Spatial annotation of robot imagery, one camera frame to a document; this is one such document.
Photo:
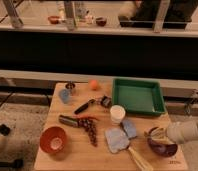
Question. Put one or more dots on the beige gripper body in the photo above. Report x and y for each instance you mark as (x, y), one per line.
(158, 135)

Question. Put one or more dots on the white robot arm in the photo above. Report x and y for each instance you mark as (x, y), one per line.
(176, 132)

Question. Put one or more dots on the purple bowl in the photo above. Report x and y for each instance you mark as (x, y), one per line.
(161, 149)

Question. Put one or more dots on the orange bowl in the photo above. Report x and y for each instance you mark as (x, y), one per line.
(53, 140)

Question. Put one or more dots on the small blue sponge cloth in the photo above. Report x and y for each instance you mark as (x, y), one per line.
(129, 128)

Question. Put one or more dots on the large blue sponge cloth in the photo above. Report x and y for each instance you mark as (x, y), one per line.
(116, 140)

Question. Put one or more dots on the green plastic tray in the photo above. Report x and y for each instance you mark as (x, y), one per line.
(138, 96)

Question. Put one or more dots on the white cup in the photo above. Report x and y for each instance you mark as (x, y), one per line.
(117, 114)

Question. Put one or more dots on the purple grape bunch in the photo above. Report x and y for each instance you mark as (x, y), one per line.
(90, 128)

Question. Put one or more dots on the orange ball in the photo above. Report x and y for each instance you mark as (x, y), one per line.
(94, 84)

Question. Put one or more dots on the red chili pepper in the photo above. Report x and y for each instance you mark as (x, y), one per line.
(87, 117)

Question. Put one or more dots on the light blue small cup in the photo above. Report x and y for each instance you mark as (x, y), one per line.
(64, 95)

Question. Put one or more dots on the black handled peeler tool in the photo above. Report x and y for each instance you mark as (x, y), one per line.
(103, 101)

